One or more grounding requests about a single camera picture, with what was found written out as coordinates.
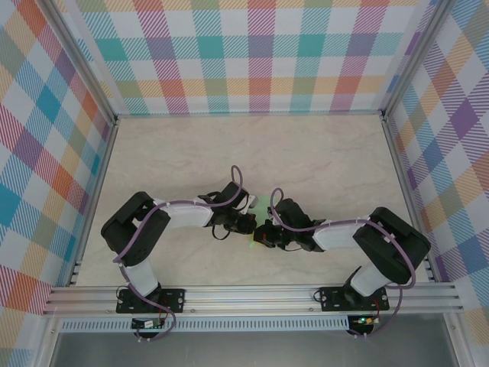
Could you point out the light green paper sheet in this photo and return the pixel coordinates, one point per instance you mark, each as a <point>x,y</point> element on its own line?
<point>263,206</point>

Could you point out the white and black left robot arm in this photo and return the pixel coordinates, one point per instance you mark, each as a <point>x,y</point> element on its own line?
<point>191,218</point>

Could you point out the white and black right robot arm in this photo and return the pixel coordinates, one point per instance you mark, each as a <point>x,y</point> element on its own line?
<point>336,237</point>

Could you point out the right small circuit board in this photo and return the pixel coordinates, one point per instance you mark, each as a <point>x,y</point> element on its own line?
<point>364,320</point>

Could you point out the small circuit board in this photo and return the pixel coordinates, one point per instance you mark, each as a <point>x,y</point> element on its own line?
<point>364,320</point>
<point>147,324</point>

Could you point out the left small circuit board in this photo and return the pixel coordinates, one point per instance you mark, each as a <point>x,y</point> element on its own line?
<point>147,324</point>

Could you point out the aluminium mounting rail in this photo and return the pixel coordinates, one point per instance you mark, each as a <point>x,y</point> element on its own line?
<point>248,300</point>

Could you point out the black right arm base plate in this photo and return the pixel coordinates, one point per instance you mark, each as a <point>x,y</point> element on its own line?
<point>336,298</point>

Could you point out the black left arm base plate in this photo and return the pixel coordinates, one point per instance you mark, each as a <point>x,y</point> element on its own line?
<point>172,294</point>

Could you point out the aluminium frame crossbar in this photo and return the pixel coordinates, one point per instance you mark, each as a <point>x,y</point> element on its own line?
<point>248,114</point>

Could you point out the aluminium side rail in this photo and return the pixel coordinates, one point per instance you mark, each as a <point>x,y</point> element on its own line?
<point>95,191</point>
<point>405,191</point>

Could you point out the aluminium frame leg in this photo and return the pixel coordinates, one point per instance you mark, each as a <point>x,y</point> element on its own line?
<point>47,344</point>
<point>456,340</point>

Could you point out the aluminium frame post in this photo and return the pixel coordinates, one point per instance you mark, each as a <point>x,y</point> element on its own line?
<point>416,57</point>
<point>80,65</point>

